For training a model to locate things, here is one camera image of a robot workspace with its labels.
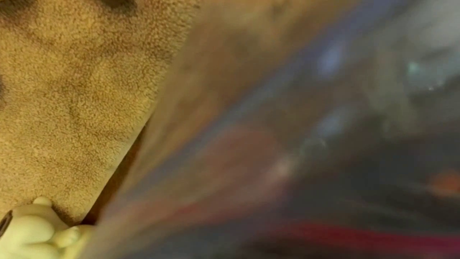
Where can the clear plastic zip bag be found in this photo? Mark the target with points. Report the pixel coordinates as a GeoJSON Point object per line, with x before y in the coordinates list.
{"type": "Point", "coordinates": [335, 95]}

